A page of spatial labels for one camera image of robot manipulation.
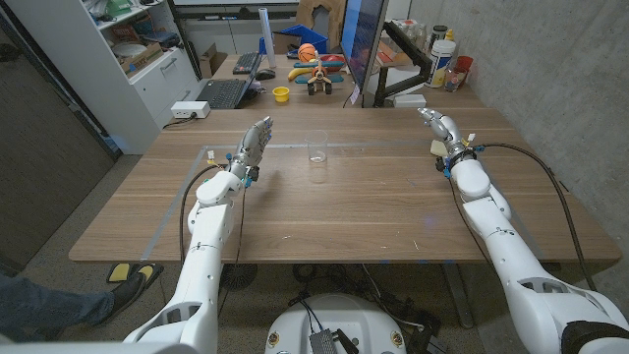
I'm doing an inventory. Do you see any open cardboard box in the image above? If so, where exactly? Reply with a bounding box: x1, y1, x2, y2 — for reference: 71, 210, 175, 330
199, 42, 228, 79

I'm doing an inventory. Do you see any flat white box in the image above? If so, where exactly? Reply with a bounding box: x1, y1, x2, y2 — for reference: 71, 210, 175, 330
392, 93, 428, 109

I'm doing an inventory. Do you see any yellow black slipper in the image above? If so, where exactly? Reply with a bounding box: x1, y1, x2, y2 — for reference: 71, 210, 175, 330
132, 263, 165, 289
106, 263, 134, 284

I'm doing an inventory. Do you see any white paper roll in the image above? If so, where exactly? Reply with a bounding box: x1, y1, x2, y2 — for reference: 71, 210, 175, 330
257, 7, 278, 70

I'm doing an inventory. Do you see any white shelf cabinet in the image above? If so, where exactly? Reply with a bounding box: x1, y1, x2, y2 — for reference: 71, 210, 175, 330
4, 0, 205, 156

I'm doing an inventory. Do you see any black lid jar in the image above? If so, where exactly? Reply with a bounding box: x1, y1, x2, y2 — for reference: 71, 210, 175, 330
429, 25, 449, 50

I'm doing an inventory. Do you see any black round fan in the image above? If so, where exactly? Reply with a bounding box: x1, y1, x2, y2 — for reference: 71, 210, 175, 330
220, 264, 258, 291

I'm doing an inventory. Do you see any black computer monitor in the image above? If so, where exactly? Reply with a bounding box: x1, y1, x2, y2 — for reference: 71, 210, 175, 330
339, 0, 389, 94

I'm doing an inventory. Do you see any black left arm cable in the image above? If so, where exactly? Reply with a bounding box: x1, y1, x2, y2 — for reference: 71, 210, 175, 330
179, 163, 222, 266

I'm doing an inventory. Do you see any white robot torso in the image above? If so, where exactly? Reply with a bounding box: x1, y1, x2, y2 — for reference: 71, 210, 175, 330
264, 293, 408, 354

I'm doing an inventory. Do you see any red bowl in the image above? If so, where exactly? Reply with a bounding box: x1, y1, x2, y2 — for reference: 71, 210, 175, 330
318, 53, 347, 74

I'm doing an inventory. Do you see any black shoe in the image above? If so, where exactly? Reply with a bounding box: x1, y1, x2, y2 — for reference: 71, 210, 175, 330
92, 271, 147, 326

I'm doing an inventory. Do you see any black keyboard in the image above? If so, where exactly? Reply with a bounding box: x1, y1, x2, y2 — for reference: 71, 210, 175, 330
232, 51, 262, 76

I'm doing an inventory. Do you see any cardboard box with print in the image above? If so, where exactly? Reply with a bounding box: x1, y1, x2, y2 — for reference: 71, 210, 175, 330
120, 41, 164, 75

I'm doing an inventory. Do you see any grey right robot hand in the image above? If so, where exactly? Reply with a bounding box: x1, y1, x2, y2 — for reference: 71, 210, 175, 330
417, 107, 477, 166

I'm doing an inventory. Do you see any brown cardboard sheet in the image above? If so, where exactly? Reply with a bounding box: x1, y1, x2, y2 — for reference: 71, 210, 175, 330
294, 0, 348, 38

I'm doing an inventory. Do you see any black framed whiteboard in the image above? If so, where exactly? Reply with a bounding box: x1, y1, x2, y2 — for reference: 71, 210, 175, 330
174, 0, 301, 21

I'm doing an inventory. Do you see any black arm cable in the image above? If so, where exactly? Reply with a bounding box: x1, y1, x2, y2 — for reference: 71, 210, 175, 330
474, 142, 599, 292
179, 163, 222, 266

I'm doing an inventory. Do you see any grey table leg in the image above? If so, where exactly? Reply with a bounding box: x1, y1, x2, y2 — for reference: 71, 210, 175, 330
441, 263, 476, 329

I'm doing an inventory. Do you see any blue plastic bin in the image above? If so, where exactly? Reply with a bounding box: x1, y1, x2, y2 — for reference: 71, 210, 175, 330
258, 24, 329, 56

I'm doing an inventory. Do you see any white cylindrical container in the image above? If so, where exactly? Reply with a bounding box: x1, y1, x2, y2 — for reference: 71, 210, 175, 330
425, 38, 458, 89

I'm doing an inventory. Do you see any wooden toy airplane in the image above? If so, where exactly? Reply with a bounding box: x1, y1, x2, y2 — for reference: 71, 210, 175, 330
293, 48, 346, 96

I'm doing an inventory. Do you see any clear glass jar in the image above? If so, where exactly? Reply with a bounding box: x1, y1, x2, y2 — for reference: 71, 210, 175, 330
444, 66, 468, 93

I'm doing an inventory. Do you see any person leg in jeans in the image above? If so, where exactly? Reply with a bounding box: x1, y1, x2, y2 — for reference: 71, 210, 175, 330
0, 273, 115, 343

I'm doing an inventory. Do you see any yellow toy banana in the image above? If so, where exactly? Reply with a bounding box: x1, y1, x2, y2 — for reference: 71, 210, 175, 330
287, 66, 314, 83

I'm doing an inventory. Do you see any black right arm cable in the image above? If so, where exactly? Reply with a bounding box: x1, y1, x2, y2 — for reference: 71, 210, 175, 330
474, 142, 599, 292

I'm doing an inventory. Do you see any black laptop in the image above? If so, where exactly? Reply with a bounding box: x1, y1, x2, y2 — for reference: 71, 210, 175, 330
195, 51, 264, 110

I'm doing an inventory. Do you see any clear plastic cup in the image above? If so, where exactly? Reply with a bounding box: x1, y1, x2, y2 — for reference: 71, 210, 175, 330
304, 129, 329, 164

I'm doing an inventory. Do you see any white power strip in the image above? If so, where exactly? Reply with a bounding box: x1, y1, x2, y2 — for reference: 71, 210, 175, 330
170, 100, 211, 120

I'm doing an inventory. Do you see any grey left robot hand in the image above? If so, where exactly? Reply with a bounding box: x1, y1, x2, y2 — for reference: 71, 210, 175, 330
228, 116, 274, 181

